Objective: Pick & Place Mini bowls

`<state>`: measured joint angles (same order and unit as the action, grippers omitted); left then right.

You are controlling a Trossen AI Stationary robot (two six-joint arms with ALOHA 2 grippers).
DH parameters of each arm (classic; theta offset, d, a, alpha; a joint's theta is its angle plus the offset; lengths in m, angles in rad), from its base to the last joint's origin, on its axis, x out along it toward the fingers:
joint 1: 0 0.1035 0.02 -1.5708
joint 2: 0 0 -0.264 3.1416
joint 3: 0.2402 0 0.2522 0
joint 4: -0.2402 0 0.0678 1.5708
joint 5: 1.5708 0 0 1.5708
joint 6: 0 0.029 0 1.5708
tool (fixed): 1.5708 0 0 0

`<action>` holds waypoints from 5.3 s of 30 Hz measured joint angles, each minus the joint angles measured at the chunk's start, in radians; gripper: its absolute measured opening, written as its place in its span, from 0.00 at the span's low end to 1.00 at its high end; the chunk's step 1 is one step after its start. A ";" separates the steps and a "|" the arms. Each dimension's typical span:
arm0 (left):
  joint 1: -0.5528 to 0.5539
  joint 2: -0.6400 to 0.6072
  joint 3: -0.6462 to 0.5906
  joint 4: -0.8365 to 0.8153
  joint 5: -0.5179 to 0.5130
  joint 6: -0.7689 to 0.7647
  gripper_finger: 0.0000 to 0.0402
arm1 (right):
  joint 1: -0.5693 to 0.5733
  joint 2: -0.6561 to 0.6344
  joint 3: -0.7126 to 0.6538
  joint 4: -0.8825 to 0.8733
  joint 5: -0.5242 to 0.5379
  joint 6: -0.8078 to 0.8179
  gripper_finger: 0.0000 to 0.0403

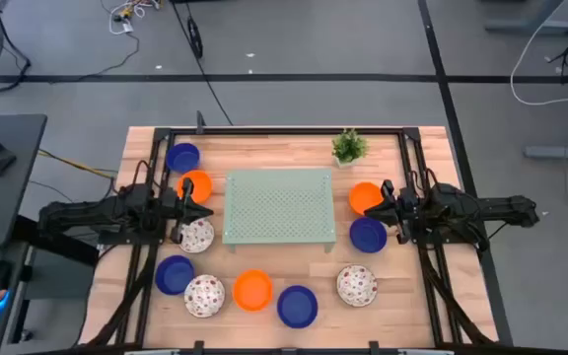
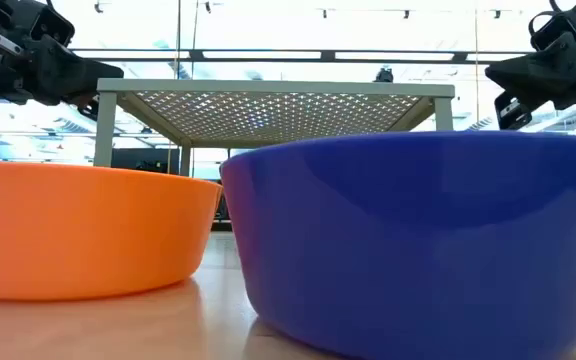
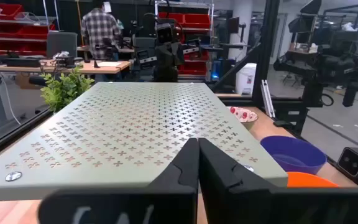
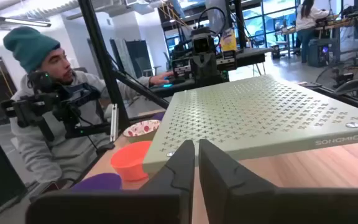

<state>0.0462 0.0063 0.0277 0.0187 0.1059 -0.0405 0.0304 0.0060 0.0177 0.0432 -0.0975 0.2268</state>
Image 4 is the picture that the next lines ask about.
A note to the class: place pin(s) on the blue plastic bowl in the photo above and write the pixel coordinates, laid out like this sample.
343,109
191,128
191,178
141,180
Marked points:
99,183
158,117

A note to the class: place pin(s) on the black computer tower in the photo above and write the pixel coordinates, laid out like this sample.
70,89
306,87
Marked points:
322,51

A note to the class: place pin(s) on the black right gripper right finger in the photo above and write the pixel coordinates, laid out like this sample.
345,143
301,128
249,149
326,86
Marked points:
228,202

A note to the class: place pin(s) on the black partition panel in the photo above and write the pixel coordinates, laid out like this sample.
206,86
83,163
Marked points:
132,59

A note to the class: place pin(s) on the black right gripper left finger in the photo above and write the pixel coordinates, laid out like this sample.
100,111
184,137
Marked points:
172,202

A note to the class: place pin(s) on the dark grey desk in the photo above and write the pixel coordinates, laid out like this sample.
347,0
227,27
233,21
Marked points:
250,57

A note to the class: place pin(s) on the yellow wipes canister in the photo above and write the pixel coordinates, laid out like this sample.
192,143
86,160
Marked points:
228,39

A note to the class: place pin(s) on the floral print bowl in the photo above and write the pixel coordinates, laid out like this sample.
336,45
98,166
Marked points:
140,129

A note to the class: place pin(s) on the black floor fan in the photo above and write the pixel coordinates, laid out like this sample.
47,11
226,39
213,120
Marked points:
342,77

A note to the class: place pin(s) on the black computer mouse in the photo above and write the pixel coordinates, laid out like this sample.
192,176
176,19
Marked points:
174,82

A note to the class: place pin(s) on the grey office chair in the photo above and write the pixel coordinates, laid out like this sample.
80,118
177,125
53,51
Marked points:
353,88

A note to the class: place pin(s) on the ceiling tube light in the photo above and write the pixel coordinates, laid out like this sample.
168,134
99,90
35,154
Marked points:
14,20

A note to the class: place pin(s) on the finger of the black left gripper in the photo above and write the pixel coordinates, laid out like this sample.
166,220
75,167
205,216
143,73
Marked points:
199,67
207,67

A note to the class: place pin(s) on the cluttered workbench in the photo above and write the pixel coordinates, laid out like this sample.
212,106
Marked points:
325,26

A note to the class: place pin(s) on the black aluminium frame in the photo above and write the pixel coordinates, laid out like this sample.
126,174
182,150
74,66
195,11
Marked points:
99,56

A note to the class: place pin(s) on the orange plastic bowl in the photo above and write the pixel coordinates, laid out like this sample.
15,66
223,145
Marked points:
129,161

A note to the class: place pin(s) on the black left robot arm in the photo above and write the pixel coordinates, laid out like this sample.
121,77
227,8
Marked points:
208,82

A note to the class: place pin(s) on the person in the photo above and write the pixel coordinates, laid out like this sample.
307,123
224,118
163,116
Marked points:
306,21
67,155

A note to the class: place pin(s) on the person's hand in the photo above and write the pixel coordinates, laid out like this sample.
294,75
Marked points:
162,78

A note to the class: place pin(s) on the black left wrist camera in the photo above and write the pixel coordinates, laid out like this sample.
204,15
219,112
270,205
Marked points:
202,43

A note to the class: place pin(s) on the green knit beanie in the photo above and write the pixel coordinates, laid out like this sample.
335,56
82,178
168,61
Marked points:
30,46

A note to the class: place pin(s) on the green perforated metal shelf riser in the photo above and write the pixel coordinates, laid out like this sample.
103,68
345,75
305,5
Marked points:
253,112

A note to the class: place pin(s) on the silver metal bracket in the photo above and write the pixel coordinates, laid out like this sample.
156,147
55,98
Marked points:
114,123

